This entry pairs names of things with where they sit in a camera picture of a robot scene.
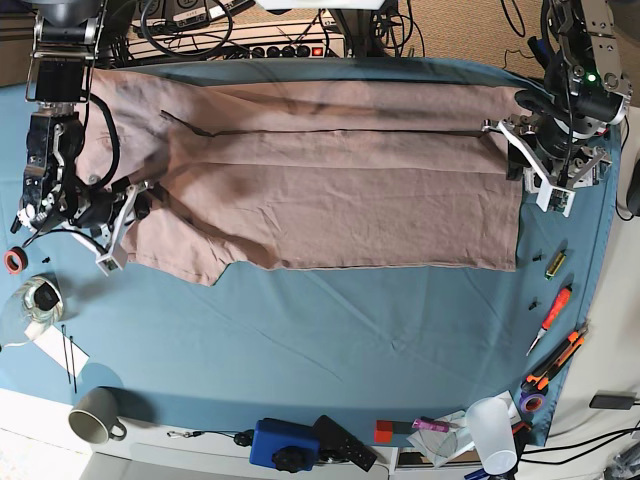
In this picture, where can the blue table cloth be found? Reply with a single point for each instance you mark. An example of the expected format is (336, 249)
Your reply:
(357, 345)

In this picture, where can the pink T-shirt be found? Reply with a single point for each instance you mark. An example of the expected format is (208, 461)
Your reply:
(325, 200)

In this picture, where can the white black marker pen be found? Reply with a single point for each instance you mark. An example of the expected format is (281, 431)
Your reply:
(16, 226)

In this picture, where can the orange utility knife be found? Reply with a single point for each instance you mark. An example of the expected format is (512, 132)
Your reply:
(539, 378)

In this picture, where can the orange screwdriver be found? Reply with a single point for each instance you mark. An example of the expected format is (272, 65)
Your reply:
(560, 301)

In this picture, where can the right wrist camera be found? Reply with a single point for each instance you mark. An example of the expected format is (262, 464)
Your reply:
(550, 195)

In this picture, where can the black power adapter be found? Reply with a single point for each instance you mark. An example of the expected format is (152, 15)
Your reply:
(613, 401)

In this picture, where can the grey ceramic mug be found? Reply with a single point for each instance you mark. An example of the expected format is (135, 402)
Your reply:
(95, 418)

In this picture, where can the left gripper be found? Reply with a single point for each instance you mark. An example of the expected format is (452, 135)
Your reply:
(549, 139)

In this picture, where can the black cable tie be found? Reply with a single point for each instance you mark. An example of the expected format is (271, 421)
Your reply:
(69, 357)

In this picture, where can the translucent plastic cup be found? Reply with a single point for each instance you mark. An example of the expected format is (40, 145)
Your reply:
(489, 426)

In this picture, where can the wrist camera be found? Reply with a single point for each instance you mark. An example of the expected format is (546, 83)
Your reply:
(550, 195)
(112, 240)

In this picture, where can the black remote control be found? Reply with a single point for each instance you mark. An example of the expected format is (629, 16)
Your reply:
(336, 443)

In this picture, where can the clear tape roll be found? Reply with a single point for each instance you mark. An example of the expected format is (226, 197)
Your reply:
(30, 311)

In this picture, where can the red tape roll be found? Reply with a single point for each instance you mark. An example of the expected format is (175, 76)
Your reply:
(15, 260)

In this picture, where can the blue box with knob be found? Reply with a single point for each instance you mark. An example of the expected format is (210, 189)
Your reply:
(284, 446)

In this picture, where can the red black block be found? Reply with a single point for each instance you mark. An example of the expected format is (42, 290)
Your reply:
(385, 430)

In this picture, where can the white power strip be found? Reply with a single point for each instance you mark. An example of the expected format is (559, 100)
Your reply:
(298, 39)

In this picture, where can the blue black clamp handle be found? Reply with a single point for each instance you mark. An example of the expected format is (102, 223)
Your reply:
(538, 50)

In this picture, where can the purple tape roll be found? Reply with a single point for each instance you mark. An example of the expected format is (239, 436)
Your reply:
(531, 402)

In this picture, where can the yellow green battery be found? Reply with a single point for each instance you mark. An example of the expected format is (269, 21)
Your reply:
(555, 263)

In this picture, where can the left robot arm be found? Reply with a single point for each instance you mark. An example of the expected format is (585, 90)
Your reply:
(584, 94)

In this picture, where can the white paper card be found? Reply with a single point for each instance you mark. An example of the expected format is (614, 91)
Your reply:
(50, 342)

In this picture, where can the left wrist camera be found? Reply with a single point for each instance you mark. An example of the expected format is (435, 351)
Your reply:
(112, 240)

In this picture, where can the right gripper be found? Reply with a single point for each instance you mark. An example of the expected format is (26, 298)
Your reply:
(74, 200)

